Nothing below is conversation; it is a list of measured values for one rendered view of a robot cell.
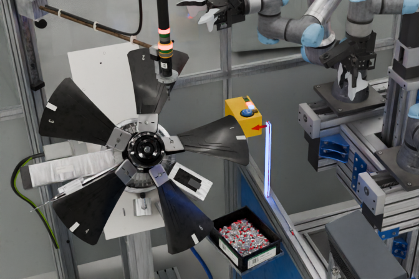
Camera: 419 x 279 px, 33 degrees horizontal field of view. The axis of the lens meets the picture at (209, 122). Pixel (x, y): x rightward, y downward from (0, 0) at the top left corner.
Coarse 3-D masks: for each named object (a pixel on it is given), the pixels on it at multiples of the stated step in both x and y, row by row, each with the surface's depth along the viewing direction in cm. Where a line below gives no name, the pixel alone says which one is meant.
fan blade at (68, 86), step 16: (64, 80) 229; (64, 96) 230; (80, 96) 230; (48, 112) 233; (64, 112) 232; (80, 112) 232; (96, 112) 231; (48, 128) 235; (64, 128) 235; (80, 128) 235; (96, 128) 234; (112, 128) 233
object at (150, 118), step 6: (144, 114) 240; (150, 114) 239; (156, 114) 237; (138, 120) 242; (144, 120) 240; (150, 120) 238; (156, 120) 237; (138, 126) 241; (144, 126) 240; (150, 126) 238; (156, 126) 236; (138, 132) 241
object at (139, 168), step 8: (136, 136) 231; (144, 136) 233; (152, 136) 233; (128, 144) 233; (136, 144) 232; (144, 144) 232; (152, 144) 232; (160, 144) 233; (128, 152) 231; (136, 152) 231; (144, 152) 232; (152, 152) 233; (160, 152) 233; (136, 160) 230; (144, 160) 232; (152, 160) 232; (160, 160) 232; (136, 168) 241; (144, 168) 235
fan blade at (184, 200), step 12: (168, 180) 240; (168, 192) 236; (180, 192) 242; (168, 204) 234; (180, 204) 238; (192, 204) 243; (168, 216) 232; (180, 216) 235; (192, 216) 240; (204, 216) 244; (168, 228) 231; (180, 228) 234; (192, 228) 237; (204, 228) 241; (168, 240) 230; (180, 240) 232; (192, 240) 235; (168, 252) 229
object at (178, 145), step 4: (164, 136) 243; (168, 136) 243; (172, 136) 243; (176, 136) 244; (164, 140) 241; (168, 140) 241; (176, 140) 241; (168, 144) 239; (172, 144) 239; (176, 144) 239; (180, 144) 239; (168, 148) 237; (172, 148) 237; (176, 148) 237; (180, 148) 237
